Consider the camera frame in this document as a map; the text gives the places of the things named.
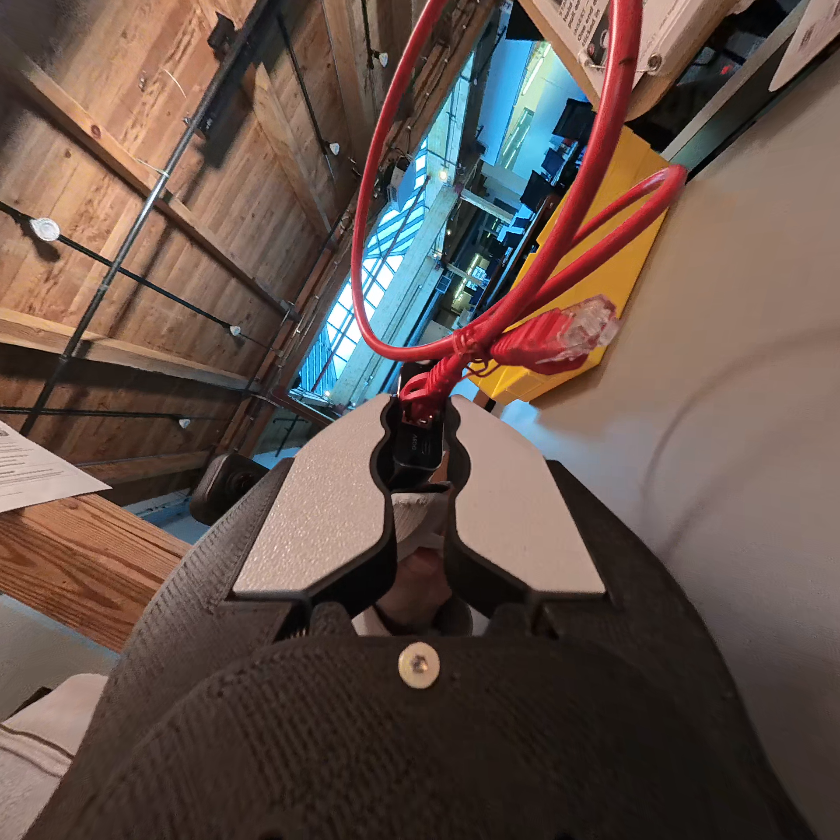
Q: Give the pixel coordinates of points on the person's left hand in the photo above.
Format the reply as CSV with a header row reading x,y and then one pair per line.
x,y
420,591

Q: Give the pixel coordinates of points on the wooden door panel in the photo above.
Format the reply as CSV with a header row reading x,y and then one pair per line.
x,y
79,565

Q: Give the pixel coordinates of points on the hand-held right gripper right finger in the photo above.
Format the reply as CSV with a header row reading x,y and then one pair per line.
x,y
525,519

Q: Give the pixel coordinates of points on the white stand base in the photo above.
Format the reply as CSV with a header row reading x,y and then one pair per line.
x,y
807,40

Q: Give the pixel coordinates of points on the yellow plastic bin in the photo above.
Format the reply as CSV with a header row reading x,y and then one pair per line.
x,y
591,250

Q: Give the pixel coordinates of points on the instruction sheet board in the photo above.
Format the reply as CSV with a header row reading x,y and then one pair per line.
x,y
617,46

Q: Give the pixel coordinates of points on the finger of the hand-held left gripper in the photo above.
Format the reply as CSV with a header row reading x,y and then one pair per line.
x,y
420,519

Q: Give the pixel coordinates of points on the black ethernet splitter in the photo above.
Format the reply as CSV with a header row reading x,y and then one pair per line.
x,y
418,460

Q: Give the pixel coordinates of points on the white paper notice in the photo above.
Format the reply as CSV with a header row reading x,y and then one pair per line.
x,y
40,466

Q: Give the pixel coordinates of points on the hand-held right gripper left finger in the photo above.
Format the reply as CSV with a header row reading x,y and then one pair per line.
x,y
315,519

